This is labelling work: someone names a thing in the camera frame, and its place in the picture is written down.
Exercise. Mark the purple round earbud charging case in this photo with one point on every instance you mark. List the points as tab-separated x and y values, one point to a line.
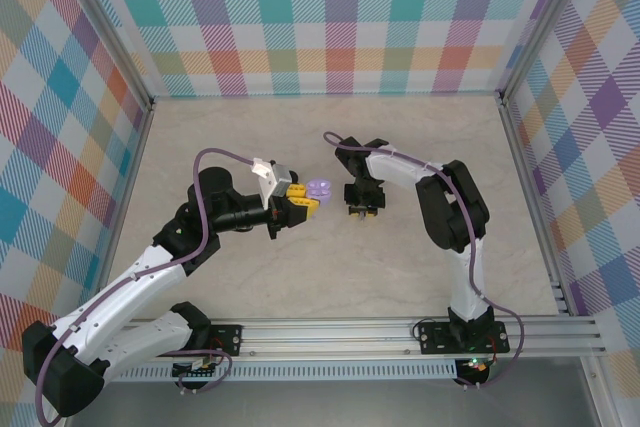
319	189

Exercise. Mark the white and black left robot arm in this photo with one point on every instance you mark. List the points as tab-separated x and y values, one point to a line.
125	297

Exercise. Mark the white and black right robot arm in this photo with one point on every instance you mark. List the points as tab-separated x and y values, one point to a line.
400	167

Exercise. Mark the black connector circuit board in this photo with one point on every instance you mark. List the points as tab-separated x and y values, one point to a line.
195	369

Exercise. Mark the circuit board with lights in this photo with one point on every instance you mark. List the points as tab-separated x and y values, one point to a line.
475	366

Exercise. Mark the grey metal shelf panel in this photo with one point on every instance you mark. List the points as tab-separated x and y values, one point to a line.
325	404

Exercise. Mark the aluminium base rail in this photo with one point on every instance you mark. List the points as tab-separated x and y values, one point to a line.
325	334

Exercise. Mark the aluminium table edge rail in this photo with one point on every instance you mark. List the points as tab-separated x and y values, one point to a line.
133	157
524	157

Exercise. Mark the aluminium corner post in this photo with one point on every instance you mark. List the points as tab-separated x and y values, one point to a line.
114	32
538	32

